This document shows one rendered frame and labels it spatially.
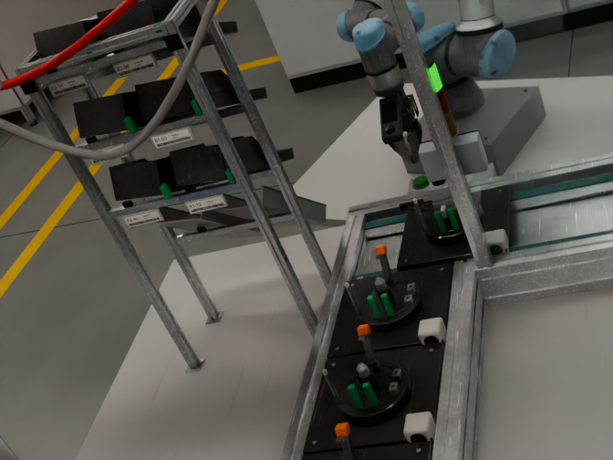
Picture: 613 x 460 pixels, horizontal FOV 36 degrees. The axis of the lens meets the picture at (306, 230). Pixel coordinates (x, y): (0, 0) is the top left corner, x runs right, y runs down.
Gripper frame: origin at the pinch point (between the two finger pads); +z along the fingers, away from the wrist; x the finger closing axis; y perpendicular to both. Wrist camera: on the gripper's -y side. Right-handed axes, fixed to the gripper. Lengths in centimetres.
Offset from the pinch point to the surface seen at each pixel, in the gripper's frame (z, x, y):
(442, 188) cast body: -5.5, -11.0, -24.0
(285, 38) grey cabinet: 68, 127, 285
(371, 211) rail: 6.9, 11.8, -7.5
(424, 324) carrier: 4, -7, -56
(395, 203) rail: 6.8, 5.9, -6.5
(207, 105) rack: -46, 21, -43
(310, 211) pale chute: -2.4, 22.4, -16.9
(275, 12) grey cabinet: 52, 127, 285
